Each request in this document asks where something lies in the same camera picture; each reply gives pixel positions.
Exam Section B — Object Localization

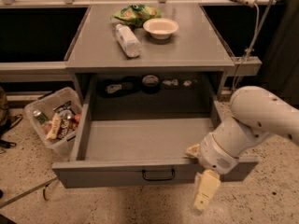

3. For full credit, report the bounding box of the green soda can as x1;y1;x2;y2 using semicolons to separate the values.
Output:
33;110;50;125

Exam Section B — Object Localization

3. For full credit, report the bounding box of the red apple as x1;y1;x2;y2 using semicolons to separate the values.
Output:
74;114;81;123

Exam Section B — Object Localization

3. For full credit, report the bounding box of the brown snack bag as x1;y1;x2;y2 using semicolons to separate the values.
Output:
57;119;78;139

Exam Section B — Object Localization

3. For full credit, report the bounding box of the clear plastic water bottle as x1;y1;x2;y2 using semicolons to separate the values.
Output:
116;24;141;58

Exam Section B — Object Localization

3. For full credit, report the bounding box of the white paper bowl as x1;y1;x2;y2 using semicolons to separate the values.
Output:
143;18;178;40

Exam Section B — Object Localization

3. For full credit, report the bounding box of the white cable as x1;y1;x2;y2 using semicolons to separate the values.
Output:
231;2;262;91

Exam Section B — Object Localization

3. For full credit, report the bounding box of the dark bag at left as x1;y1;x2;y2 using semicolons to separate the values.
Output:
0;87;23;154

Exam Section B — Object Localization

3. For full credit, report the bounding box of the grey counter rail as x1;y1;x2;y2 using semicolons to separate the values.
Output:
0;62;72;83

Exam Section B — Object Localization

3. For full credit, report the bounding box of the grey top drawer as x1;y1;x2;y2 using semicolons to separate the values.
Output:
51;75;260;189

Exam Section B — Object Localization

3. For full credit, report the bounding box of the green chip bag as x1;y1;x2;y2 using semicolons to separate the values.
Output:
112;4;162;28

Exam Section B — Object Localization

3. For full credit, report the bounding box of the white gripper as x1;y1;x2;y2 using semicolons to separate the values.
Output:
185;133;239;212

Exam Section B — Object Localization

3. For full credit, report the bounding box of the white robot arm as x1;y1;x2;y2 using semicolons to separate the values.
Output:
186;86;299;212

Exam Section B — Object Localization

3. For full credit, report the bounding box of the yellow snack bar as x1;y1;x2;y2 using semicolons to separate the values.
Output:
46;113;62;140

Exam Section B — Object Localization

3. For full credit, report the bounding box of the metal rod on floor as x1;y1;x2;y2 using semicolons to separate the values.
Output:
0;177;58;208

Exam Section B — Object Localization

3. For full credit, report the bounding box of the clear plastic storage bin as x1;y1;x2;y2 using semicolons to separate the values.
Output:
24;87;81;160

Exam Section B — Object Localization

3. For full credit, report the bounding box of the dark blue snack packet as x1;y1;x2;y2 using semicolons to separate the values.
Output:
53;101;74;114

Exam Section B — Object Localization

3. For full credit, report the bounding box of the grey drawer cabinet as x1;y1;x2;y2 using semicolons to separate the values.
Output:
64;2;235;123

